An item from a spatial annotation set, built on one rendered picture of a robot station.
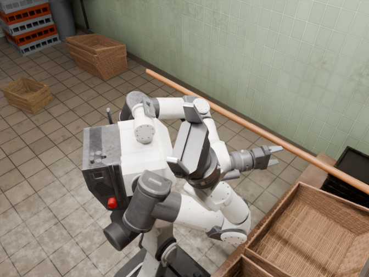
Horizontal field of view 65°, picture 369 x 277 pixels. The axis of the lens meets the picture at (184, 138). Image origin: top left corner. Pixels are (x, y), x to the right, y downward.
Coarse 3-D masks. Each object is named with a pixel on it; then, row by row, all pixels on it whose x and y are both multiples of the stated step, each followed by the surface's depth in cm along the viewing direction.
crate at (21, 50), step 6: (48, 36) 432; (54, 36) 439; (12, 42) 421; (36, 42) 423; (42, 42) 448; (48, 42) 448; (54, 42) 443; (18, 48) 419; (24, 48) 415; (30, 48) 434; (36, 48) 427; (42, 48) 434; (24, 54) 419
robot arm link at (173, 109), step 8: (184, 96) 125; (192, 96) 126; (160, 104) 118; (168, 104) 120; (176, 104) 121; (200, 104) 124; (208, 104) 126; (160, 112) 118; (168, 112) 120; (176, 112) 122; (200, 112) 122
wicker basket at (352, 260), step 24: (312, 192) 166; (288, 216) 169; (312, 216) 169; (336, 216) 162; (360, 216) 151; (264, 240) 158; (288, 240) 158; (312, 240) 158; (336, 240) 158; (360, 240) 153; (264, 264) 136; (288, 264) 149; (312, 264) 149; (336, 264) 149; (360, 264) 134
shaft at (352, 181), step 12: (168, 84) 160; (216, 108) 143; (240, 120) 136; (264, 132) 130; (276, 144) 127; (288, 144) 124; (300, 156) 121; (312, 156) 119; (324, 168) 116; (336, 168) 115; (348, 180) 111
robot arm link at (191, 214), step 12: (192, 204) 87; (180, 216) 85; (192, 216) 86; (204, 216) 87; (216, 216) 88; (192, 228) 89; (204, 228) 88; (216, 228) 87; (228, 240) 88; (240, 240) 87
